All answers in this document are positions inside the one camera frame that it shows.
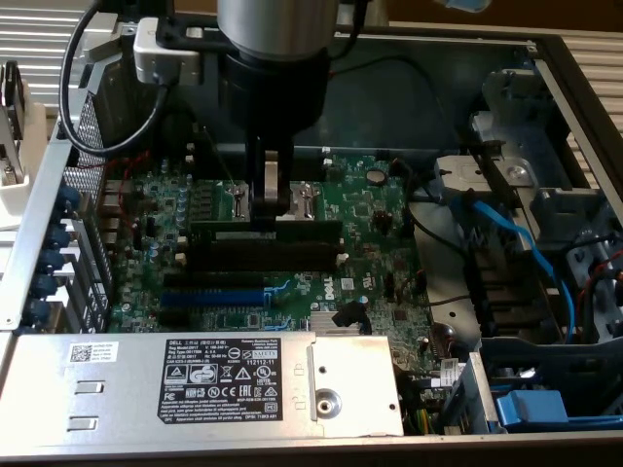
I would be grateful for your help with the CPU socket locking lever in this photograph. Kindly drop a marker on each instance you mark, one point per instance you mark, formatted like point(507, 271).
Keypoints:
point(217, 155)

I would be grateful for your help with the black RAM stick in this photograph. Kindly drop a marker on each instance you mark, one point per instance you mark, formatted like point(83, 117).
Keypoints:
point(311, 226)

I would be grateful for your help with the coin cell battery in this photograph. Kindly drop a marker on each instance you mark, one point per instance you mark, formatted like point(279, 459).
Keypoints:
point(375, 175)

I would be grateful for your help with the blue slot retention clip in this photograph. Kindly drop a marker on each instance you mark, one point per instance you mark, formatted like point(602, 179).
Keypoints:
point(68, 200)
point(44, 286)
point(59, 237)
point(39, 311)
point(51, 262)

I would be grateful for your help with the long black expansion slot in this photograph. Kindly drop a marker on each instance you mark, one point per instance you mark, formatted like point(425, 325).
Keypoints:
point(214, 280)

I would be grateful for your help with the black RAM slot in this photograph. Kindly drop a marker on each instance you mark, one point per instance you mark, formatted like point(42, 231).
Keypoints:
point(306, 172)
point(263, 263)
point(302, 247)
point(306, 158)

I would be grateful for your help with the green Dell motherboard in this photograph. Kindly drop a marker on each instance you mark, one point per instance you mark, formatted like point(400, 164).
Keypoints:
point(350, 204)

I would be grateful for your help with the white parts rack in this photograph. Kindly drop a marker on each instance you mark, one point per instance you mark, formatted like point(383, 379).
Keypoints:
point(14, 209)

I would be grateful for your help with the blue plastic drive caddy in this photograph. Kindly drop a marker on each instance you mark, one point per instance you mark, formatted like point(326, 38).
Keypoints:
point(530, 408)

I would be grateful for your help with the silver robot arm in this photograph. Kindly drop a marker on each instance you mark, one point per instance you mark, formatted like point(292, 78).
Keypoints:
point(272, 24)

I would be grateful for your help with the open metal PC case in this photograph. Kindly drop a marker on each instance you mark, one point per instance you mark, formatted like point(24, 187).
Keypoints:
point(389, 112)

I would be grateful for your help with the silver power supply with label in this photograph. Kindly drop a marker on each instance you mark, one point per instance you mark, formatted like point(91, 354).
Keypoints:
point(121, 389)

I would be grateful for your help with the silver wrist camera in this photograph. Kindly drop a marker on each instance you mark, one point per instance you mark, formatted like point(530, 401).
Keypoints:
point(165, 63)

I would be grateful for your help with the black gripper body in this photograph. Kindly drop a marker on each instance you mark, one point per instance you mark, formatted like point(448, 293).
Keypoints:
point(277, 97)

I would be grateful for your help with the black ribbed plastic block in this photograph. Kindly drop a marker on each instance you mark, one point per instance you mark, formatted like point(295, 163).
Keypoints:
point(501, 292)

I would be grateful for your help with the grey metal disk bay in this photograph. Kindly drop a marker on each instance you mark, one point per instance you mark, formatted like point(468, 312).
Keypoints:
point(525, 126)

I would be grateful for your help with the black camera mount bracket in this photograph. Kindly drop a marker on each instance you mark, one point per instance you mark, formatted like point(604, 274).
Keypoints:
point(170, 34)

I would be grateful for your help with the silver chipset heatsink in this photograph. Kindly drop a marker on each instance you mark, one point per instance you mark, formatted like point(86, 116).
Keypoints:
point(321, 324)

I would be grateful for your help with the CPU socket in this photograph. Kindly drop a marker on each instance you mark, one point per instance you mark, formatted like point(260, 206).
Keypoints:
point(306, 199)

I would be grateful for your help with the black graphics card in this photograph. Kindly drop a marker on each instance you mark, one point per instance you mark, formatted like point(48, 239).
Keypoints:
point(12, 102)

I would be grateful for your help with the short black expansion slot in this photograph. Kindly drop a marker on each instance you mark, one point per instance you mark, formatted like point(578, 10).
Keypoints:
point(173, 317)

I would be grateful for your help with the blue expansion slot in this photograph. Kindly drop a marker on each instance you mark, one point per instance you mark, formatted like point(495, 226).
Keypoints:
point(214, 297)

